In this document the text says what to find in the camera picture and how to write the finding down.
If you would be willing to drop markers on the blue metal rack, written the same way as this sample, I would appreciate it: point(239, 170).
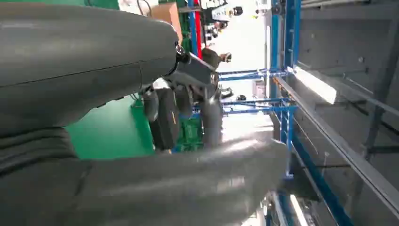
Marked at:
point(288, 31)

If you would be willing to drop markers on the red metal beam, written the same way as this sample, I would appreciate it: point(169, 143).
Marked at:
point(198, 28)

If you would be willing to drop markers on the green table mat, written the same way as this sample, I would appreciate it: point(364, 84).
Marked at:
point(106, 134)

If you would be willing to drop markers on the brown cardboard box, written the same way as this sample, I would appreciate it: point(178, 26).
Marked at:
point(168, 15)

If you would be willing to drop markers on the green plastic basket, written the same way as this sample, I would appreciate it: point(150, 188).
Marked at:
point(190, 134)

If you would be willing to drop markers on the grey metal rail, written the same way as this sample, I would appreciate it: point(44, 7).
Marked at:
point(343, 146)

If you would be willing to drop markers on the black zipped carry case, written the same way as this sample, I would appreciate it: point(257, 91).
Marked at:
point(164, 121)

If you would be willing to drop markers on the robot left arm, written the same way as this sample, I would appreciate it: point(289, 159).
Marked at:
point(31, 149)

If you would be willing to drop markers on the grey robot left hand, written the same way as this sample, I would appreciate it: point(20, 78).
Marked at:
point(93, 56)

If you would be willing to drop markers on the white ceiling light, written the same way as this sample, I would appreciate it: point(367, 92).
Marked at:
point(297, 210)

